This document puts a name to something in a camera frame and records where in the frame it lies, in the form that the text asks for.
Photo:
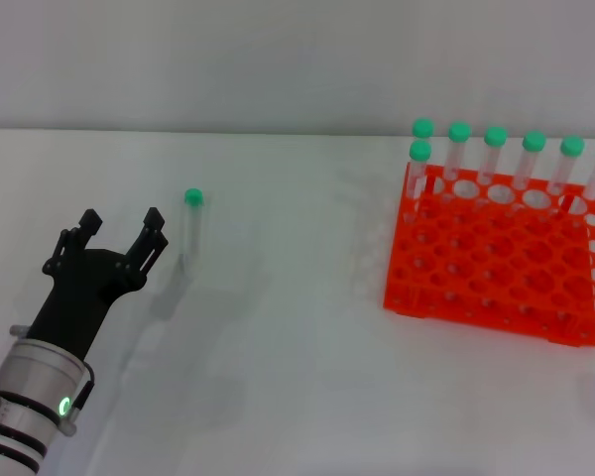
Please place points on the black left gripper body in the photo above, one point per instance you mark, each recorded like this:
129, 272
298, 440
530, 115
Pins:
84, 282

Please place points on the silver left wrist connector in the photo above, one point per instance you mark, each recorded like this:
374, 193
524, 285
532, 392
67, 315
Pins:
19, 330

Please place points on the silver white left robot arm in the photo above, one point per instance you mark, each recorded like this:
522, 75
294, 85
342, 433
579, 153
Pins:
30, 396

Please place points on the orange test tube rack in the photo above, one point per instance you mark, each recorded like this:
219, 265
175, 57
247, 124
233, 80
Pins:
506, 317

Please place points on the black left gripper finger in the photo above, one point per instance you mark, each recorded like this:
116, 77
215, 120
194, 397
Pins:
146, 243
82, 230

